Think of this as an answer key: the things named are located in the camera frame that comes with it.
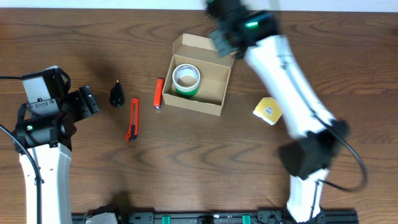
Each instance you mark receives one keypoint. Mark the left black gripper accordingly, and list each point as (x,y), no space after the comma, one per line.
(86,101)

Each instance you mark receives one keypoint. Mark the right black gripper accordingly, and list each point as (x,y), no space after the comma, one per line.
(222,42)

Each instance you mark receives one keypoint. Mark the green tape roll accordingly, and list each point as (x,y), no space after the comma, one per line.
(186,79)

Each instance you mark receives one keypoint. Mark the yellow sticky note pad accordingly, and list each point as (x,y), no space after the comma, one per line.
(268,110)

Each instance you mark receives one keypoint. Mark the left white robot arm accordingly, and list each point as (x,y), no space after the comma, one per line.
(44,130)

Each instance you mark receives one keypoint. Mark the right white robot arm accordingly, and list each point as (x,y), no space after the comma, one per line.
(317,135)

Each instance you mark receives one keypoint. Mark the open cardboard box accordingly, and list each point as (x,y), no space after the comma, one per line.
(215,73)

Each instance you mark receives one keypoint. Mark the red utility knife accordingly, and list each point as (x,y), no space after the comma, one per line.
(133,128)

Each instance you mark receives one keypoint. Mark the black mounting rail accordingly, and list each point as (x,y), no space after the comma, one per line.
(113,214)

